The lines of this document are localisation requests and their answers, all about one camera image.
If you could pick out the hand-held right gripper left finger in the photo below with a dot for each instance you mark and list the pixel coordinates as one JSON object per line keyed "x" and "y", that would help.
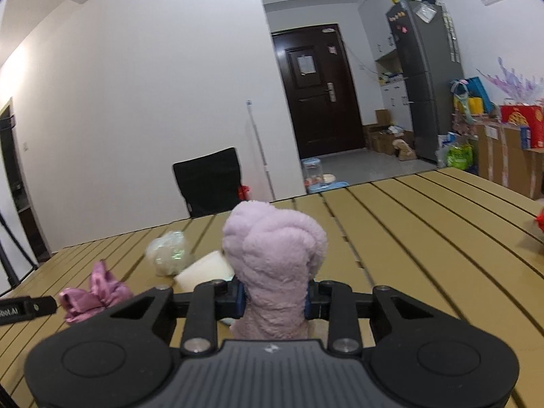
{"x": 241, "y": 301}

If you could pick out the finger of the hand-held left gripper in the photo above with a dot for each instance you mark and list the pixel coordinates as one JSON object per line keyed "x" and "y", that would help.
{"x": 40, "y": 307}

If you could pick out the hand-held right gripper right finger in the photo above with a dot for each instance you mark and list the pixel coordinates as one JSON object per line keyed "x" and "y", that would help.
{"x": 309, "y": 301}

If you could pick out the white foam block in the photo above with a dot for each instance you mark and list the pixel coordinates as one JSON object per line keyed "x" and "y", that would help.
{"x": 204, "y": 274}

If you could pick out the lilac fluffy towel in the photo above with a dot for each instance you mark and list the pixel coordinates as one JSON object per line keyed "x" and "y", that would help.
{"x": 272, "y": 255}

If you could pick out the pink satin cloth bundle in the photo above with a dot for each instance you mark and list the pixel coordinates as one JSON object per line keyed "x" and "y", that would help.
{"x": 100, "y": 291}

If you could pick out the crumpled clear plastic ball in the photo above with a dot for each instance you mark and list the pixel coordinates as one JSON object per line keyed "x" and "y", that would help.
{"x": 168, "y": 253}

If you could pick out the red plastic object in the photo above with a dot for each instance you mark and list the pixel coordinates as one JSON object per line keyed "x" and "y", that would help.
{"x": 243, "y": 191}

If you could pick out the tan slatted folding table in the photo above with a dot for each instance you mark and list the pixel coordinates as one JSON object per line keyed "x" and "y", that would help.
{"x": 403, "y": 242}

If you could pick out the black folding chair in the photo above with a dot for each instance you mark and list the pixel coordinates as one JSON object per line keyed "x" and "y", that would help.
{"x": 208, "y": 182}

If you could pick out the pet water dispenser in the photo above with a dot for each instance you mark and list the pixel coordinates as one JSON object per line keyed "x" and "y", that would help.
{"x": 312, "y": 170}

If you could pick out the tan plush dog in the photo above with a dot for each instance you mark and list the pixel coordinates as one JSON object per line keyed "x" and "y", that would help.
{"x": 403, "y": 149}

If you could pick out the pile of cardboard boxes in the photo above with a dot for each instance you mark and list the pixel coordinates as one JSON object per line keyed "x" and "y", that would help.
{"x": 380, "y": 136}

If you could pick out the dark brown door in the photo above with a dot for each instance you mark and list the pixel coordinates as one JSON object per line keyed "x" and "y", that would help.
{"x": 323, "y": 114}

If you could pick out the white plastic bag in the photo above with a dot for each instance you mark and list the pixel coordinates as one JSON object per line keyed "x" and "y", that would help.
{"x": 446, "y": 144}

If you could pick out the green plastic bag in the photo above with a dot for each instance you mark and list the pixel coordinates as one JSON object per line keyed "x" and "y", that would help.
{"x": 459, "y": 156}

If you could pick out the large cardboard box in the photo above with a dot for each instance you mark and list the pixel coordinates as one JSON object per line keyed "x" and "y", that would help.
{"x": 510, "y": 165}

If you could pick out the red snack wrapper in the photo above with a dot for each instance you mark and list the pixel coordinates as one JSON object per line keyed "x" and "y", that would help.
{"x": 539, "y": 221}

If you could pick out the grey refrigerator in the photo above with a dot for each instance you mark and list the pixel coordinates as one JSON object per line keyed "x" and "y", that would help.
{"x": 425, "y": 72}

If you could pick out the yellow gift bag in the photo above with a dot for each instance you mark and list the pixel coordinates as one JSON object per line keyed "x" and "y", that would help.
{"x": 475, "y": 105}

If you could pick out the blue gift bag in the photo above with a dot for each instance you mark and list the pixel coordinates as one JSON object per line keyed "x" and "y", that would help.
{"x": 480, "y": 91}

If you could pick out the red gift box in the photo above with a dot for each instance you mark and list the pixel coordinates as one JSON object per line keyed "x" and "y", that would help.
{"x": 520, "y": 117}

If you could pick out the white kitchen cabinet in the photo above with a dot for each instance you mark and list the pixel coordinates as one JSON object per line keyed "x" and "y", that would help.
{"x": 378, "y": 21}

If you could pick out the purple feather decoration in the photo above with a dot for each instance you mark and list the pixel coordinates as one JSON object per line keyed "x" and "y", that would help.
{"x": 516, "y": 83}

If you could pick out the dark doorway frame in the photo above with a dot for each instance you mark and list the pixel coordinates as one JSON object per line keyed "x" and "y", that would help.
{"x": 25, "y": 221}

